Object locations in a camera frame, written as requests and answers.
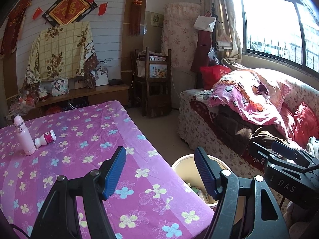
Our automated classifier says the beige curtain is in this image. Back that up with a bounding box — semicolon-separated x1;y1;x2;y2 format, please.
217;0;247;70

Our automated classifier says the white paper bag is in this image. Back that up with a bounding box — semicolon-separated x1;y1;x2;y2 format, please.
193;15;217;32

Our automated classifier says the pink floral tablecloth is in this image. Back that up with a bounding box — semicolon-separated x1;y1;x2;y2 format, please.
0;100;215;239

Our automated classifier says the wooden cabinet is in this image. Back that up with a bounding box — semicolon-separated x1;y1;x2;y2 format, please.
7;83;130;120

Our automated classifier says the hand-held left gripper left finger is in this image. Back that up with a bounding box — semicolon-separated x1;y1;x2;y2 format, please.
30;146;127;239

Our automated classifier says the floral fabric appliance cover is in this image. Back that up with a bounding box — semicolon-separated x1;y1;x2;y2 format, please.
161;2;202;68

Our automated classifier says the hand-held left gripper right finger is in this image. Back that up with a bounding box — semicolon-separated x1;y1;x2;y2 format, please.
194;146;292;239

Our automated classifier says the window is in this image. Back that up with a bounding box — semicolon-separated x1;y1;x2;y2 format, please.
230;0;319;74

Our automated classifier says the red bag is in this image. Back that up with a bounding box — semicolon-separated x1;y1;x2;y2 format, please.
199;65;232;90

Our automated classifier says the red gold framed decoration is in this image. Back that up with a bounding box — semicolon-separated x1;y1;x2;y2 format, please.
42;0;98;26

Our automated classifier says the red wall hanging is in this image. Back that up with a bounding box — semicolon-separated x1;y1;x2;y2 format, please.
0;0;32;56

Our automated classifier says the red knot ornament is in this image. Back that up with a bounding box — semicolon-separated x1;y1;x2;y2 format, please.
121;0;152;36

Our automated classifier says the dark red garment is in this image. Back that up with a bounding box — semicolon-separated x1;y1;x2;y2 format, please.
191;31;213;72

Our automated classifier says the floral sofa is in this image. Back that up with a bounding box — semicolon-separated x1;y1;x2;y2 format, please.
178;67;319;180

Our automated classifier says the dark wooden chair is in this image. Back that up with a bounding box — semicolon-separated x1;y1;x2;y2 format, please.
131;47;172;117

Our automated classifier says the red cushion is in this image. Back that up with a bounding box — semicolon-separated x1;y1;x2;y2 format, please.
282;102;319;150

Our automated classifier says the wedding photo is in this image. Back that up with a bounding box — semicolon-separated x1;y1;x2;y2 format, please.
91;65;109;86

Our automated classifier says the pink printed blanket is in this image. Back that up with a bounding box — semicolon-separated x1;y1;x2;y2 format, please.
208;68;291;140

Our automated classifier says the small red flag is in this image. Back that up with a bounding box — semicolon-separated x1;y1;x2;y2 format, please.
98;2;109;16
32;6;44;20

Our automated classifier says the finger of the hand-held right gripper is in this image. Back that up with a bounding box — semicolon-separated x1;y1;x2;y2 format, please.
271;141;303;158
247;141;275;166

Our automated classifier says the framed couple photo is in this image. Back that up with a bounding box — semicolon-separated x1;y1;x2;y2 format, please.
51;78;69;97

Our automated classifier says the small wall picture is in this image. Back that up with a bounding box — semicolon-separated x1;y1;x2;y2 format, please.
151;12;163;27

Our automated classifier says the clear plastic bag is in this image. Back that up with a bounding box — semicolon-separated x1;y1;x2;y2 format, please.
9;87;39;116

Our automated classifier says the yellow brown floral cloth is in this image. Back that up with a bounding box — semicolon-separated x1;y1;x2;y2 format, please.
21;21;99;97

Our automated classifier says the dark brown blanket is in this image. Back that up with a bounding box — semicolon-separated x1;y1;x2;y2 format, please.
216;107;285;155

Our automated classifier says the pink water bottle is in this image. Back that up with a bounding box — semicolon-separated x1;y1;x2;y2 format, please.
13;115;36;156

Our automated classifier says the white yogurt bottle pink label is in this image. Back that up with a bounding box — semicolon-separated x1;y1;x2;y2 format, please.
34;130;56;148

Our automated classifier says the beige bin white rim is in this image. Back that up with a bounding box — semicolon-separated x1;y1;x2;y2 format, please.
171;154;230;211

